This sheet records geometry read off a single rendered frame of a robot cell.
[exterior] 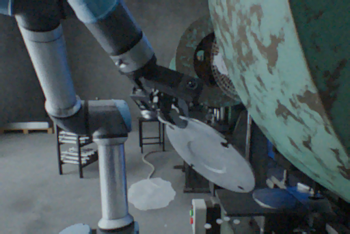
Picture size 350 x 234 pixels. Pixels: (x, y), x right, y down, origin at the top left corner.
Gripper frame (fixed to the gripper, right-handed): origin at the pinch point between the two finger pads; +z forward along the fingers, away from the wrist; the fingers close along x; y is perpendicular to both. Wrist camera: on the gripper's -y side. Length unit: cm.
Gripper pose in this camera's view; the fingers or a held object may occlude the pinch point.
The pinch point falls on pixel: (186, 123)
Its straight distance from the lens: 54.4
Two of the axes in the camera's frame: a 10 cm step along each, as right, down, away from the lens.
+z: 4.2, 6.0, 6.9
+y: -8.1, -1.1, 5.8
